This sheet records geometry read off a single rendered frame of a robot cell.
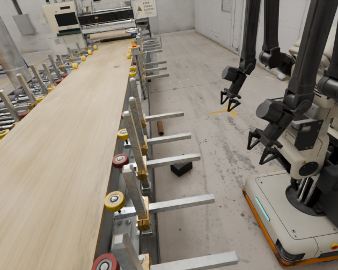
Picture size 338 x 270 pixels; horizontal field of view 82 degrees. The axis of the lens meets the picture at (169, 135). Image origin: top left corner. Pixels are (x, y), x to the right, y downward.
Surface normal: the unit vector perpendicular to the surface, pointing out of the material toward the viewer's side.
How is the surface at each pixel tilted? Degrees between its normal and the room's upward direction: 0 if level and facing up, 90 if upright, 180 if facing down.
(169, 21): 90
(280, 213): 0
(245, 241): 0
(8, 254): 0
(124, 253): 90
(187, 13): 90
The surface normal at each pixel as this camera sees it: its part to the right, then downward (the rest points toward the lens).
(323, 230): -0.11, -0.82
